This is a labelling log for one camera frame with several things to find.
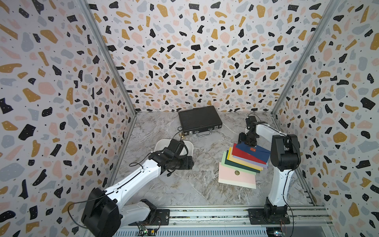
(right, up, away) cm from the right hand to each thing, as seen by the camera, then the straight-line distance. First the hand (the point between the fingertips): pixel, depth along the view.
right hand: (242, 142), depth 103 cm
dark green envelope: (-5, -13, -10) cm, 17 cm away
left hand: (-35, -9, -23) cm, 42 cm away
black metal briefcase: (-29, +16, +7) cm, 34 cm away
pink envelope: (-14, -17, -13) cm, 25 cm away
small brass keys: (-42, +3, +3) cm, 42 cm away
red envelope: (-3, -6, -5) cm, 9 cm away
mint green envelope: (-15, -12, -9) cm, 21 cm away
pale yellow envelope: (-10, -8, -8) cm, 15 cm away
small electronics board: (-57, -40, -31) cm, 76 cm away
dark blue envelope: (+9, -6, -3) cm, 11 cm away
